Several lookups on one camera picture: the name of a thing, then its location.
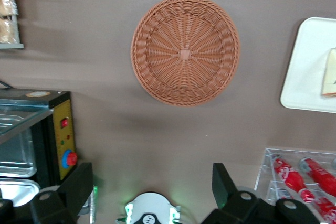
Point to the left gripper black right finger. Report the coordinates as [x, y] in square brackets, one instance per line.
[228, 197]

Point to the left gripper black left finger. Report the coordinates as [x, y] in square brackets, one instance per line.
[76, 190]

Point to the small layered sandwich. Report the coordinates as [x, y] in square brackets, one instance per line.
[329, 74]

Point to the beige rectangular tray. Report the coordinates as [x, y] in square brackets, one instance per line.
[304, 77]

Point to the round brown wicker basket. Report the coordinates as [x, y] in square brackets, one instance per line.
[185, 51]

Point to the red blue round knob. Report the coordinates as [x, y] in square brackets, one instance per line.
[69, 158]

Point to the clear acrylic bottle rack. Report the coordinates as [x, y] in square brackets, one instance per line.
[265, 161]

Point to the steel food pan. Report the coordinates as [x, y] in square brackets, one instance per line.
[15, 161]
[15, 191]

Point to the red cola bottle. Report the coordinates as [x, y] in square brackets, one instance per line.
[290, 175]
[321, 175]
[326, 209]

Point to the black food warmer display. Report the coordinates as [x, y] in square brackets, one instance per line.
[64, 113]

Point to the glass warmer cover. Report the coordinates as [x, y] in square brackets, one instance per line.
[21, 119]

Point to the wrapped bread piece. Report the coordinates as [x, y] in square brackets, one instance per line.
[8, 31]
[8, 1]

